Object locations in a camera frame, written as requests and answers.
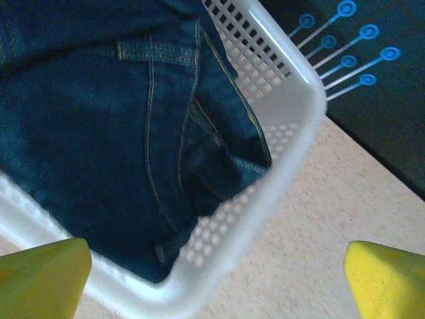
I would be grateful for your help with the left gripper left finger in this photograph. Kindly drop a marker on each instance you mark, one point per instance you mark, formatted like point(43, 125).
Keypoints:
point(40, 282)

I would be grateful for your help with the white plastic mesh basket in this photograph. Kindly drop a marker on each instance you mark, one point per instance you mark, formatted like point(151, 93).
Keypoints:
point(292, 126)

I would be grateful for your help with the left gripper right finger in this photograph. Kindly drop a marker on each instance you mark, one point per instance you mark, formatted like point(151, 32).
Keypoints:
point(388, 285)

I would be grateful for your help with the dark denim skirt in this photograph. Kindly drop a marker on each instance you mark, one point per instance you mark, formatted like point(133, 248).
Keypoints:
point(99, 133)

